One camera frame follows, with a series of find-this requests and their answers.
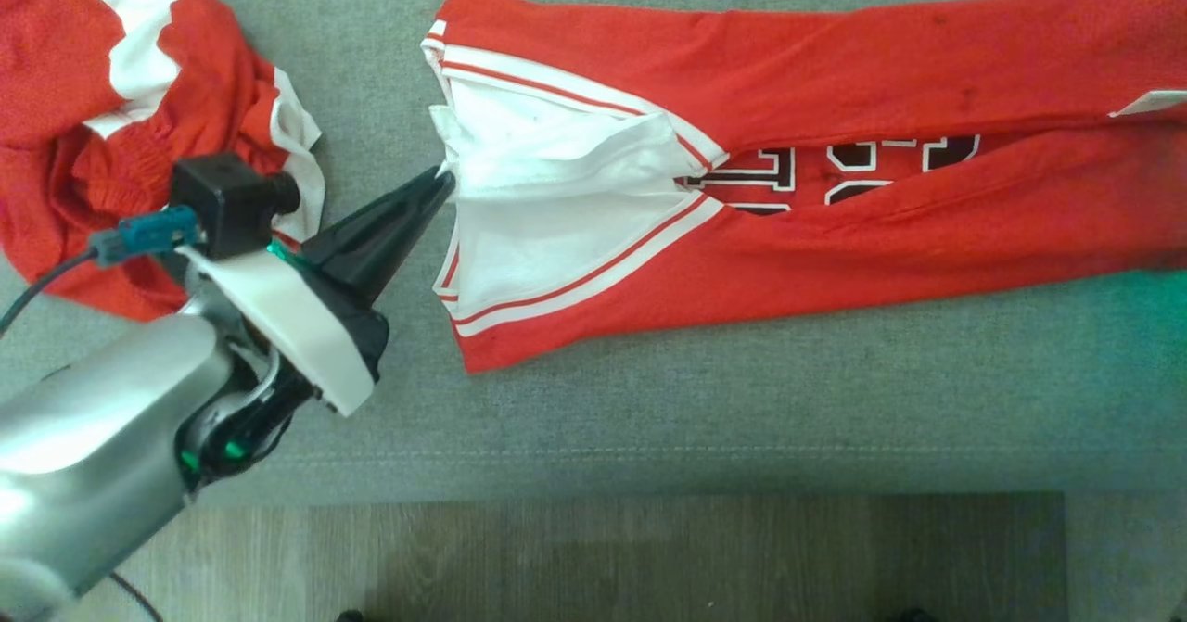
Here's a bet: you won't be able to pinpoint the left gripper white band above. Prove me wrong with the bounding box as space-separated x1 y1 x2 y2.
181 167 458 417

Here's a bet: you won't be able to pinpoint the red shorts with white stripes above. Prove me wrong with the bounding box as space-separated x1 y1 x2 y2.
0 0 327 322

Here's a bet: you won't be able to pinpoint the red jersey with white trim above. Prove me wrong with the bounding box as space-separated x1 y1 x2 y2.
422 0 1187 374

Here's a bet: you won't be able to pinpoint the grey sofa seat cushion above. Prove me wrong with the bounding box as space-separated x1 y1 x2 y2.
0 0 1187 512

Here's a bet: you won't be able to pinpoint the blue left camera connector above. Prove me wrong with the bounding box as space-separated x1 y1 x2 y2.
88 207 203 266

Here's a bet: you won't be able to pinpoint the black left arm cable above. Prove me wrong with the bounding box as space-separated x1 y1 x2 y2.
0 249 103 337

